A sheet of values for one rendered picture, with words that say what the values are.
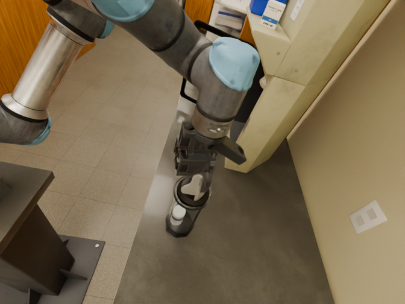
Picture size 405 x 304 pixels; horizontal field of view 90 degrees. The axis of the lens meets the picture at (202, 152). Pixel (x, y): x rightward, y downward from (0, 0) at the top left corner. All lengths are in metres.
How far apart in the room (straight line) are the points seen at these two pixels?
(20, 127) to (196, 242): 0.65
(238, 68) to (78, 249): 1.62
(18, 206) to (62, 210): 1.06
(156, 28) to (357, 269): 0.88
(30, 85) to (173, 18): 0.53
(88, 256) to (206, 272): 1.12
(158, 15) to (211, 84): 0.11
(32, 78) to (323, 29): 0.79
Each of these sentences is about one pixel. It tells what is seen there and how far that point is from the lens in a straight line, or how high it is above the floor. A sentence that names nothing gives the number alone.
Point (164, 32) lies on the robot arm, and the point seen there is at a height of 1.55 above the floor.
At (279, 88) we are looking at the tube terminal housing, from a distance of 0.73.
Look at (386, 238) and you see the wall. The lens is 0.86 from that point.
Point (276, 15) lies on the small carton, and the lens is 0.74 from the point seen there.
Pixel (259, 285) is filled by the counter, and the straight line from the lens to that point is 0.81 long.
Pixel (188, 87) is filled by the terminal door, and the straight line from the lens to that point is 1.19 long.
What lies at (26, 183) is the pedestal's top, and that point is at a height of 0.94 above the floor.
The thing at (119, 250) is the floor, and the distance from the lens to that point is 1.72.
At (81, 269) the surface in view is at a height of 0.02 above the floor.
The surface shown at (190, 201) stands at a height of 1.17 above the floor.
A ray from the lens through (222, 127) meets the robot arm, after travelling 0.36.
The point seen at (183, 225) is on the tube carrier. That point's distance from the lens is 0.67.
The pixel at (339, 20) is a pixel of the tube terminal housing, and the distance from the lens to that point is 0.70.
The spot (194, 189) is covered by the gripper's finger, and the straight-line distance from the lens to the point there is 0.49.
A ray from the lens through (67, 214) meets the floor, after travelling 1.89.
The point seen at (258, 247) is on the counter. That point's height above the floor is 0.94.
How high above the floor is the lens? 1.65
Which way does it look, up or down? 45 degrees down
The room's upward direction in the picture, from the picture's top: 21 degrees clockwise
